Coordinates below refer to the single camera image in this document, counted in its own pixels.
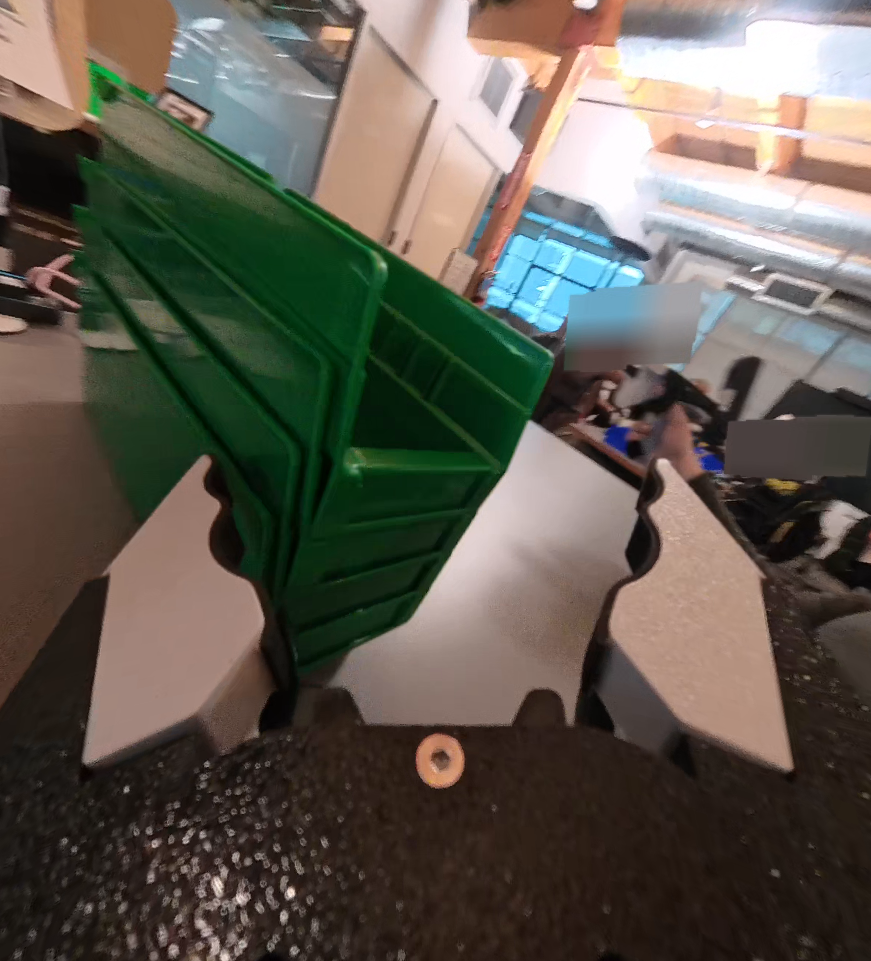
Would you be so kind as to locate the silver air duct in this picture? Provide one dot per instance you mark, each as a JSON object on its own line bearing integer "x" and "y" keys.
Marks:
{"x": 780, "y": 225}

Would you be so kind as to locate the wall vent grille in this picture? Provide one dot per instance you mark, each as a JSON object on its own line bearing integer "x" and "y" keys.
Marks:
{"x": 499, "y": 86}
{"x": 788, "y": 293}

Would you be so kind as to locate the wooden backing board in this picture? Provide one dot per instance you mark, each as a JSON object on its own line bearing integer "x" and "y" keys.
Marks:
{"x": 67, "y": 75}

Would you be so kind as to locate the wooden support post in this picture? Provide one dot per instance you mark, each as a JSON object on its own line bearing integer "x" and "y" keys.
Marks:
{"x": 533, "y": 173}

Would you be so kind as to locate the person's right hand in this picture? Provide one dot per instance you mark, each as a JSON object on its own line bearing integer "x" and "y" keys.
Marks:
{"x": 679, "y": 443}

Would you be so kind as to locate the white door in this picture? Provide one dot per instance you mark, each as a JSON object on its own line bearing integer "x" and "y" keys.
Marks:
{"x": 375, "y": 135}
{"x": 450, "y": 195}

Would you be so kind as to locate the whiteboard sign stand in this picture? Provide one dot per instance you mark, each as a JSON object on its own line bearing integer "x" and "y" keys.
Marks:
{"x": 459, "y": 270}

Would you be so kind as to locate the green plastic bin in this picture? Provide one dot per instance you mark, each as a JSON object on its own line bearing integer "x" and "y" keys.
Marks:
{"x": 390, "y": 542}
{"x": 375, "y": 584}
{"x": 443, "y": 360}
{"x": 180, "y": 450}

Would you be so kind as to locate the bright window wall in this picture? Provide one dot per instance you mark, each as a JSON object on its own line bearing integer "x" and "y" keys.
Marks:
{"x": 555, "y": 270}

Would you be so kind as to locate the wooden board stand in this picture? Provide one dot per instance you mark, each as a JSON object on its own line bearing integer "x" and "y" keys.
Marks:
{"x": 131, "y": 37}

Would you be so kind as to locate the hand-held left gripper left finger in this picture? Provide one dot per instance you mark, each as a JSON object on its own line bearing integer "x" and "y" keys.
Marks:
{"x": 172, "y": 638}

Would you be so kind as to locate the printed instruction sheet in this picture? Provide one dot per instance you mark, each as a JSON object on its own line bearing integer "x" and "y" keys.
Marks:
{"x": 0, "y": 45}

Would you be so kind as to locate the glass partition wall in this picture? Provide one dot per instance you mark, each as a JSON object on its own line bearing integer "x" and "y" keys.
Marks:
{"x": 255, "y": 97}

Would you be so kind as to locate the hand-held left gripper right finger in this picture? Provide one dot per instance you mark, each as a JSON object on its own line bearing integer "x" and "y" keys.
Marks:
{"x": 698, "y": 646}

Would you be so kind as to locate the black flat box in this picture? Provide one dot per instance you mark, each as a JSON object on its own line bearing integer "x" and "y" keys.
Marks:
{"x": 15, "y": 306}

